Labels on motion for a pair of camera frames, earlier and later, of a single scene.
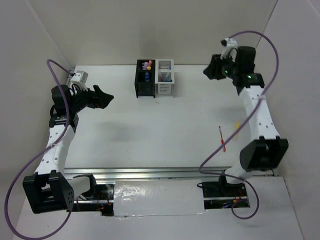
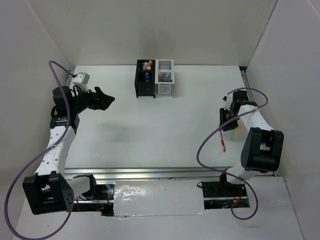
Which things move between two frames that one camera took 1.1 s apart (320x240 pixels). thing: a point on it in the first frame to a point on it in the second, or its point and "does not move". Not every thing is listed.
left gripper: (98, 99) does not move
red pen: (222, 140) does not move
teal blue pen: (166, 78) does not move
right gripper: (213, 69) to (222, 115)
